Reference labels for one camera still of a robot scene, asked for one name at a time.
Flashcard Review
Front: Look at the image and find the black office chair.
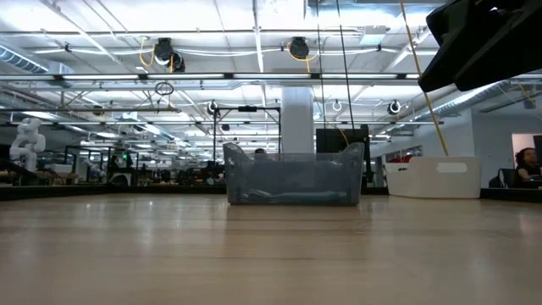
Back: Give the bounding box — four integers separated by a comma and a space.
488, 167, 517, 190

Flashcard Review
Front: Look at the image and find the white pillar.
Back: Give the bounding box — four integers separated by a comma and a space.
280, 86, 315, 154

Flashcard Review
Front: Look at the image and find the long ceiling light strip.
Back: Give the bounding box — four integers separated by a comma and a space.
0, 72, 542, 82

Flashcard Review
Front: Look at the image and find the silver ceiling duct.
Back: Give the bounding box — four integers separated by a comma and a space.
412, 78, 542, 122

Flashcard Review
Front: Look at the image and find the black ceiling cord reel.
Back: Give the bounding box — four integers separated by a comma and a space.
152, 36, 186, 73
287, 36, 318, 73

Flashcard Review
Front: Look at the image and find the black gantry frame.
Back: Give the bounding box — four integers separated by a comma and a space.
213, 105, 282, 154

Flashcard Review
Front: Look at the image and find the yellow hanging cable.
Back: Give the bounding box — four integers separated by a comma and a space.
399, 0, 450, 157

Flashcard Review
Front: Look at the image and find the black hanging cable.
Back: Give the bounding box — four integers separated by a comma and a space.
336, 0, 357, 128
316, 0, 327, 128

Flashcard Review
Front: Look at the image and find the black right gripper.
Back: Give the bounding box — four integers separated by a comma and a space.
418, 0, 542, 93

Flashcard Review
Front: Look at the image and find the grey translucent bin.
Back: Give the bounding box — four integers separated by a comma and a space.
223, 141, 365, 208

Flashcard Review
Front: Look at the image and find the white plastic bin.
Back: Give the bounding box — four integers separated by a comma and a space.
384, 155, 483, 199

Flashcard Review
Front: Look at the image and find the wooden workbench on casters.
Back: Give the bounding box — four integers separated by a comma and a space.
0, 169, 80, 181

